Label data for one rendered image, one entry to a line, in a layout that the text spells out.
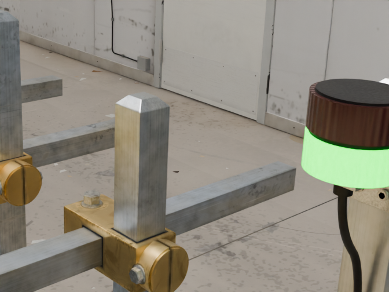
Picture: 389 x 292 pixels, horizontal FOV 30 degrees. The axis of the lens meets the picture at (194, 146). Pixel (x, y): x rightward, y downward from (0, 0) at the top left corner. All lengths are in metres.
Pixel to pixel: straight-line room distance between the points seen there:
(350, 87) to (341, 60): 3.32
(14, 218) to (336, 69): 3.01
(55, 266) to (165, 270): 0.10
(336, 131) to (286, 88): 3.59
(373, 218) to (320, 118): 0.10
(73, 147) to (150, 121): 0.35
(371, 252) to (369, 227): 0.02
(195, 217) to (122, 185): 0.14
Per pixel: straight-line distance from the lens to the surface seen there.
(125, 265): 0.68
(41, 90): 1.23
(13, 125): 0.86
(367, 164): 0.41
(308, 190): 3.32
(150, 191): 0.66
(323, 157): 0.42
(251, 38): 4.13
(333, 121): 0.41
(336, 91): 0.42
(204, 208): 0.79
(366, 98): 0.42
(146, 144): 0.64
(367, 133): 0.41
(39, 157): 0.94
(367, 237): 0.49
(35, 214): 2.99
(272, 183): 0.87
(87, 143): 0.98
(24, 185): 0.86
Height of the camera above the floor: 1.28
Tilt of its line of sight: 20 degrees down
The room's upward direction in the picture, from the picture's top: 3 degrees clockwise
